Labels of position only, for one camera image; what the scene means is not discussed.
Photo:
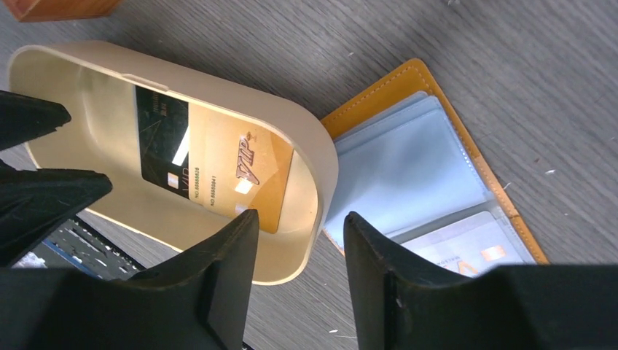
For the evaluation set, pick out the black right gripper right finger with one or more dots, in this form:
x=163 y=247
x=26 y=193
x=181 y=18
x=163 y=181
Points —
x=390 y=289

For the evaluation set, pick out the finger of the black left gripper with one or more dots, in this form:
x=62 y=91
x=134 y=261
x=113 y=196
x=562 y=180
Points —
x=25 y=118
x=35 y=203

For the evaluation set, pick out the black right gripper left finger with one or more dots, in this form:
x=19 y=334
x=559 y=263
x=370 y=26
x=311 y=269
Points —
x=199 y=298

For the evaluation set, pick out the silver VIP credit card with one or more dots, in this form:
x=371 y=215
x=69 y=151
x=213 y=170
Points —
x=471 y=246

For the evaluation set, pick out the gold VIP credit card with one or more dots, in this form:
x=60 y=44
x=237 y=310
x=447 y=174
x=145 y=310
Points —
x=235 y=165

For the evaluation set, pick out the orange leather card holder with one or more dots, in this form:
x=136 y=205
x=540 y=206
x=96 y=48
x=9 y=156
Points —
x=408 y=165

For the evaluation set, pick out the cream oval plastic tray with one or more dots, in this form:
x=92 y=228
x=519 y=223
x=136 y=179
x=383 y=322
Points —
x=95 y=81

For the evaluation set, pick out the black VIP credit card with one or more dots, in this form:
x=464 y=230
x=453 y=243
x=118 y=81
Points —
x=163 y=140

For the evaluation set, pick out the orange wooden compartment tray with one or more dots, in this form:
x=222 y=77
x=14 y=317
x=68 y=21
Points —
x=32 y=11

